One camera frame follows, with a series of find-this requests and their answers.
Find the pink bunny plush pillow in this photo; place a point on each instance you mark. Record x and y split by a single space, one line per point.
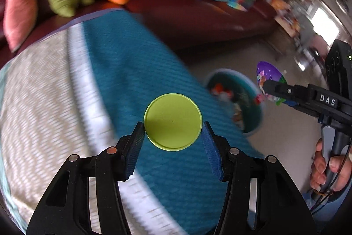
20 9

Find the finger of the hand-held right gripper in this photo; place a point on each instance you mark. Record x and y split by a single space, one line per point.
286 91
291 104

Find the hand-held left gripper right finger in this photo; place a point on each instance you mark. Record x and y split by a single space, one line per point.
213 152

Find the lime green round lid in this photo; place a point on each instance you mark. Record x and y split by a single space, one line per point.
173 122

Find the low wooden toy table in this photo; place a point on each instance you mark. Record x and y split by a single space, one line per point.
286 20

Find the person's right hand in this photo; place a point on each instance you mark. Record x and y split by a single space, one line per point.
319 169

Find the patchwork quilted blanket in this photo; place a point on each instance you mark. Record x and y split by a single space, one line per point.
123 58

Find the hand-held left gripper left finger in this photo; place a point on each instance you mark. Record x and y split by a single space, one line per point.
134 152

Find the purple foil packet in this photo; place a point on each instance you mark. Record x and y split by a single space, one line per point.
268 72

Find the teal trash bin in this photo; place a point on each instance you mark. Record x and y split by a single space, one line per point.
247 119

